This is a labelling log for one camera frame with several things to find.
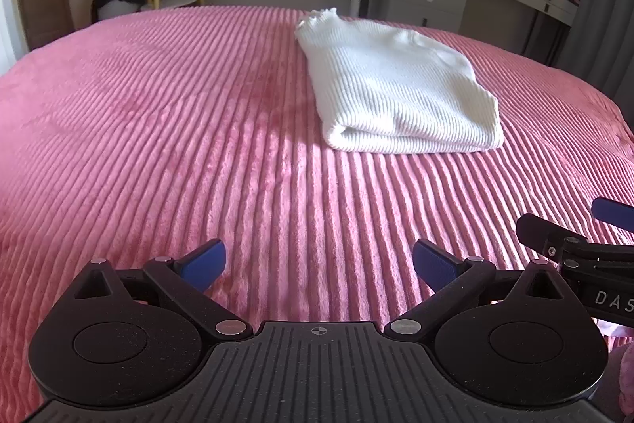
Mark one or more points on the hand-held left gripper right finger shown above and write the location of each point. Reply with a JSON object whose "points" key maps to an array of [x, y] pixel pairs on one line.
{"points": [[436, 267]]}

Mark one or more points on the white cloth bundle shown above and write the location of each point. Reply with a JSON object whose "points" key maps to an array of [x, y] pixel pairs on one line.
{"points": [[116, 9]]}

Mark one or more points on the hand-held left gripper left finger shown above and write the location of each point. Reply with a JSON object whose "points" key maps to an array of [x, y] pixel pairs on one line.
{"points": [[205, 267]]}

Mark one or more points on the grey bedside cabinet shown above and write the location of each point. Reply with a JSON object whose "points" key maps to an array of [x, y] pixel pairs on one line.
{"points": [[421, 6]]}

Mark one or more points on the pink ribbed blanket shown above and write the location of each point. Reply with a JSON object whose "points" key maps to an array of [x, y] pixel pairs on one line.
{"points": [[148, 155]]}

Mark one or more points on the white knit sweater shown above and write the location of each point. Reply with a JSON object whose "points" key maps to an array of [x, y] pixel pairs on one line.
{"points": [[396, 81]]}

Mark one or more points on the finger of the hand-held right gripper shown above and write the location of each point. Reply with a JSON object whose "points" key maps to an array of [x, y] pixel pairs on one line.
{"points": [[537, 229], [614, 212]]}

